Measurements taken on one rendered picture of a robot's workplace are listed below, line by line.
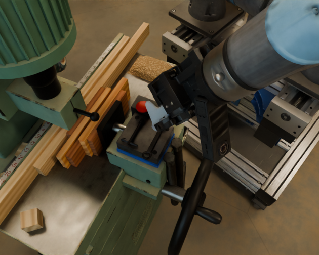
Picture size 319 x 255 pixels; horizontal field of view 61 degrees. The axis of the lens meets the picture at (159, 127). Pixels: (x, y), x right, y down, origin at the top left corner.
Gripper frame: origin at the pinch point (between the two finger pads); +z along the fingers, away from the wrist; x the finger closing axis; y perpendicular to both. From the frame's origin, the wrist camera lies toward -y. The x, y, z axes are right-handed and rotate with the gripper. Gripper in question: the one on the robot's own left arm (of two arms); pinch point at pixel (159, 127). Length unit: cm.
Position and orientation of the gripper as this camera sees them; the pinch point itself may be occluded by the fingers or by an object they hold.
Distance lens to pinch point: 53.7
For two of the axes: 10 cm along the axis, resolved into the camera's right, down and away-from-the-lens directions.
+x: -7.2, 4.4, -5.4
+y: -5.0, -8.6, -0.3
